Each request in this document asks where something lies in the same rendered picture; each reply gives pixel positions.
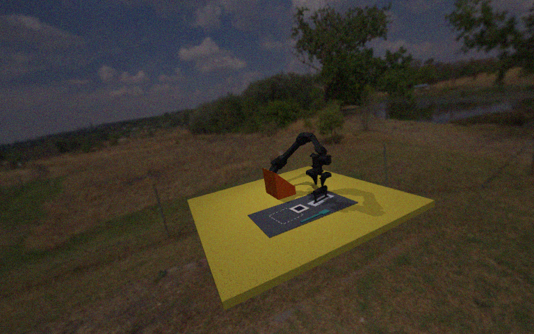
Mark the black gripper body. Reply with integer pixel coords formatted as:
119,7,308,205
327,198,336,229
306,164,332,179

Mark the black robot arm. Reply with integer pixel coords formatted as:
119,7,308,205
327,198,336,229
269,132,332,177

